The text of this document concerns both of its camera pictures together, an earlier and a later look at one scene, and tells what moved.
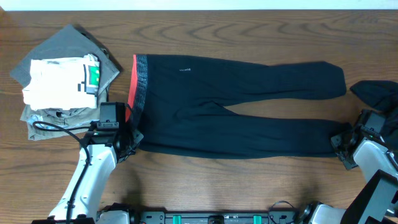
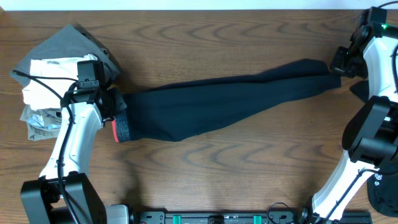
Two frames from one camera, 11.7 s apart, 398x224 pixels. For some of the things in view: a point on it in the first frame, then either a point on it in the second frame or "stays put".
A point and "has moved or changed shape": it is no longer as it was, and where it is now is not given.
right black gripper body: [337, 142] -> [351, 63]
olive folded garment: [46, 123] stays put
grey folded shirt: [67, 43] stays put
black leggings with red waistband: [176, 106] has moved or changed shape
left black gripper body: [132, 140] -> [117, 104]
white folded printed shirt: [63, 83] stays put
